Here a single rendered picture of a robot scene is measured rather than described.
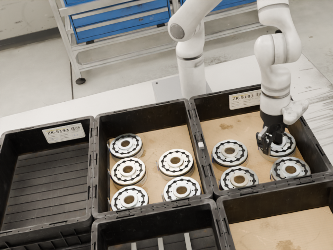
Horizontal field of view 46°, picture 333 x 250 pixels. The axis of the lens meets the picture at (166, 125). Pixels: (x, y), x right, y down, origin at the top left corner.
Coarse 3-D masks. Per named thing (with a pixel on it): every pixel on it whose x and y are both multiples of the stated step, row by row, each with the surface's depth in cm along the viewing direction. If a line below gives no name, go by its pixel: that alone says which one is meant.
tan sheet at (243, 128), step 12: (216, 120) 129; (228, 120) 128; (240, 120) 127; (252, 120) 126; (204, 132) 125; (216, 132) 124; (228, 132) 123; (240, 132) 123; (252, 132) 122; (288, 132) 120; (252, 144) 118; (252, 156) 115; (300, 156) 112; (216, 168) 113; (252, 168) 111; (264, 168) 111; (264, 180) 108
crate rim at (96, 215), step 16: (112, 112) 123; (128, 112) 123; (96, 128) 118; (192, 128) 112; (96, 144) 113; (96, 160) 110; (96, 176) 104; (208, 176) 99; (96, 192) 102; (208, 192) 95; (96, 208) 96; (128, 208) 95; (144, 208) 94
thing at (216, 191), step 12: (192, 96) 123; (204, 96) 123; (192, 108) 119; (300, 120) 109; (312, 132) 105; (204, 144) 109; (204, 156) 104; (324, 156) 98; (216, 180) 97; (288, 180) 94; (300, 180) 94; (216, 192) 94; (228, 192) 94
